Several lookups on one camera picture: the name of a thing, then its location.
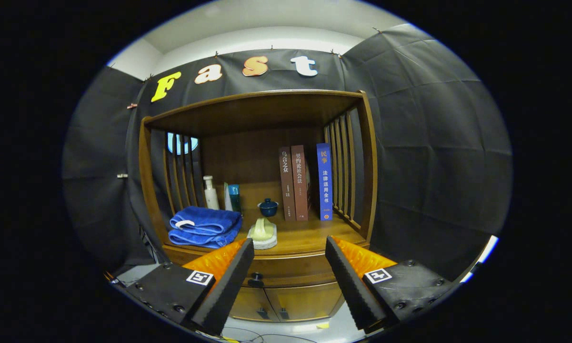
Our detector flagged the dark brown book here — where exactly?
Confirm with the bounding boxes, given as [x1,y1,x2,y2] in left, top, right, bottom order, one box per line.
[279,147,296,222]

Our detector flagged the folded blue towel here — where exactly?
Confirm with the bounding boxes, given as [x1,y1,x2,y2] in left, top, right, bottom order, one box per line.
[168,206,243,249]

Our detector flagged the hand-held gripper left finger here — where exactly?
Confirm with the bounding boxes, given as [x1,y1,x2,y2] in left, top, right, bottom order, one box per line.
[125,238,255,336]

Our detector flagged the blue book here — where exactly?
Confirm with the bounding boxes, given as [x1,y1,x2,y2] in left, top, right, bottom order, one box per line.
[316,143,333,222]

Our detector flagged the black floor cables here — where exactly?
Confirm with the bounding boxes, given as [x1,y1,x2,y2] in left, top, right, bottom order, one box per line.
[221,326,310,343]

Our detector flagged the black stand legs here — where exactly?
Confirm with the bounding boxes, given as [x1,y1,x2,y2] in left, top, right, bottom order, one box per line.
[138,226,160,262]

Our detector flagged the wooden drawer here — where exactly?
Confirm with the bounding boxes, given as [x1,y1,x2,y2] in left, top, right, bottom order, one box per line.
[243,260,336,288]

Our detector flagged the white pump bottle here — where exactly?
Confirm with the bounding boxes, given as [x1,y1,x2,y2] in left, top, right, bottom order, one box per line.
[203,175,220,211]

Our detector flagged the white panel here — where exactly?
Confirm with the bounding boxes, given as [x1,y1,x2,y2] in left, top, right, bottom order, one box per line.
[460,234,499,284]

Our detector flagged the green scrub brush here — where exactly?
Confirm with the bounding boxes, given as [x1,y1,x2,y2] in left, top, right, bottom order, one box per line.
[247,218,278,250]

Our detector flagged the dark blue lidded teacup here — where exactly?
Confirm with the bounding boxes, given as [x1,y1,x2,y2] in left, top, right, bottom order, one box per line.
[258,198,280,218]

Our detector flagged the wooden cabinet door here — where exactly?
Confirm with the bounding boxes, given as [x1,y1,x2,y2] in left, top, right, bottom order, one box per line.
[271,282,346,322]
[229,287,274,322]

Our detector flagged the wooden countertop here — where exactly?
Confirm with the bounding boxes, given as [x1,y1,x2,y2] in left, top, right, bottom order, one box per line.
[162,210,368,260]

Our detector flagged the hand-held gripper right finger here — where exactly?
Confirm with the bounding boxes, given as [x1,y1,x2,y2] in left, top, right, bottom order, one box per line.
[325,235,460,334]

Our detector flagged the black backdrop cloth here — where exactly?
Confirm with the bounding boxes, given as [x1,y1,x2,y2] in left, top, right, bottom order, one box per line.
[62,24,512,282]

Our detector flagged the reddish brown book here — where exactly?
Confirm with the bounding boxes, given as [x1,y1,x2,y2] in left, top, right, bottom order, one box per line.
[291,145,309,221]

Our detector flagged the wooden cabinet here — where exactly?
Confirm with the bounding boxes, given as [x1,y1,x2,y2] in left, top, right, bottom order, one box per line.
[138,90,378,323]

